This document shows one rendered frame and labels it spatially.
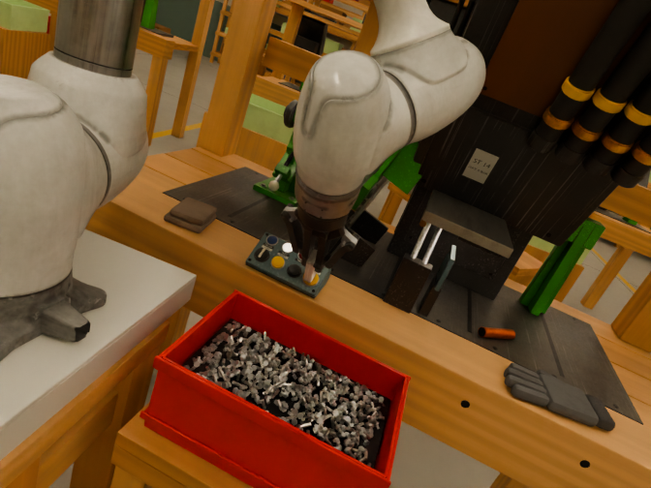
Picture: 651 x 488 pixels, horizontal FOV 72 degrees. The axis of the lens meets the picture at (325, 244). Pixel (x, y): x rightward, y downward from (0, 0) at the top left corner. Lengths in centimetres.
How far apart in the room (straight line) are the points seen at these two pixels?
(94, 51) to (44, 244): 27
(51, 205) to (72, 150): 6
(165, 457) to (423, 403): 46
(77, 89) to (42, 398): 38
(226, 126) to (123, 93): 83
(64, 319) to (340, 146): 38
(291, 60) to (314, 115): 103
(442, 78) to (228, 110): 101
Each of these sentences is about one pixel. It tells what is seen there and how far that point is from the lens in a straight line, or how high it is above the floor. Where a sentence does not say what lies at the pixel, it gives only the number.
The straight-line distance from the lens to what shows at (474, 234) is 81.
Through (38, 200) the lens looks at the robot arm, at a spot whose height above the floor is 107.
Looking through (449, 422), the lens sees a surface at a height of 80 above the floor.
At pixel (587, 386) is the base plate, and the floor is 90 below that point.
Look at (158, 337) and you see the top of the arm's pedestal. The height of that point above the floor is 84.
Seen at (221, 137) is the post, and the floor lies 94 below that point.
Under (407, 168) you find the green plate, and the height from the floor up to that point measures 115.
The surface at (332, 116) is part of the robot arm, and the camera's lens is 48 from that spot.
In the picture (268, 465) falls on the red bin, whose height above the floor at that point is 85.
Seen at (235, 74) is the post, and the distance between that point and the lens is 150.
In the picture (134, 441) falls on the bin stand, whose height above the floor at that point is 80.
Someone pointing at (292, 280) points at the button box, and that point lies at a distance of 85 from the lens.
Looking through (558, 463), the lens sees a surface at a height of 83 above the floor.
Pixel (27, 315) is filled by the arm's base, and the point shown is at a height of 93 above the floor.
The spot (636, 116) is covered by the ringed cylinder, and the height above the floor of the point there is 138.
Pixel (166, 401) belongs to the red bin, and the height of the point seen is 86.
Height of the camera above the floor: 132
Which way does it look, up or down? 23 degrees down
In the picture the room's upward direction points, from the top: 22 degrees clockwise
